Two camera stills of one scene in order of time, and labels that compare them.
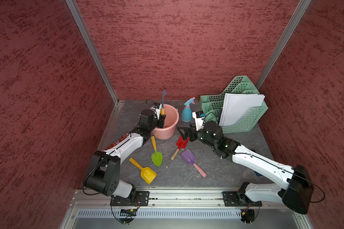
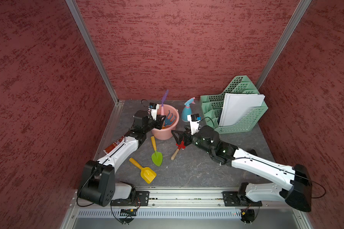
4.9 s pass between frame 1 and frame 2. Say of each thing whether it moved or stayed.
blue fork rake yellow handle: moved
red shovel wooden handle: stayed
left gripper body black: stayed
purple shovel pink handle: moved
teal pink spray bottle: stayed
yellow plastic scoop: stayed
